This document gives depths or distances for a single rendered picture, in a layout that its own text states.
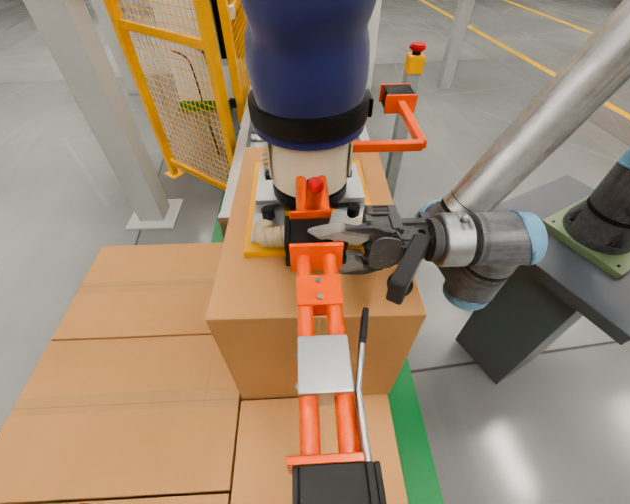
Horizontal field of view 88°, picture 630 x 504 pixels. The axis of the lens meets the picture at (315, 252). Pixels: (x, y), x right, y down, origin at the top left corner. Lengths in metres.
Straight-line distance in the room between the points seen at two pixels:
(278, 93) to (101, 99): 1.53
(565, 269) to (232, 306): 0.91
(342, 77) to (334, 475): 0.51
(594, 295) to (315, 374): 0.88
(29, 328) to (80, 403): 1.11
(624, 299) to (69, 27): 2.18
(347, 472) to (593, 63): 0.63
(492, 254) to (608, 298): 0.61
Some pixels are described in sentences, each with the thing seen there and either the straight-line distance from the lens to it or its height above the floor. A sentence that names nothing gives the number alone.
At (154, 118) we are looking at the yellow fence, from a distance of 2.61.
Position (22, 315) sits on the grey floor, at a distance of 2.28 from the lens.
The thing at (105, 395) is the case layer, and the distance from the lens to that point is 1.11.
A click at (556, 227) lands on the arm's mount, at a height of 0.78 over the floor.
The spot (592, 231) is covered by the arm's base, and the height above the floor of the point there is 0.82.
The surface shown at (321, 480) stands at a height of 1.10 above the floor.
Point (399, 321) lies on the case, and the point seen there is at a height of 0.92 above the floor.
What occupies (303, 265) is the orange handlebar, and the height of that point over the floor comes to 1.08.
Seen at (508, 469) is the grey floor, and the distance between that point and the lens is 1.64.
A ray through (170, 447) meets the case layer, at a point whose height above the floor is 0.54.
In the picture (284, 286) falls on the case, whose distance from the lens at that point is 0.63.
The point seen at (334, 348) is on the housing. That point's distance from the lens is 0.40.
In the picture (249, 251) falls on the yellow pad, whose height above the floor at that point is 0.96.
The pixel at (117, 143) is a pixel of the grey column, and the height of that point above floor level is 0.57.
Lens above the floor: 1.45
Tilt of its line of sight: 47 degrees down
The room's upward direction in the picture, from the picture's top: straight up
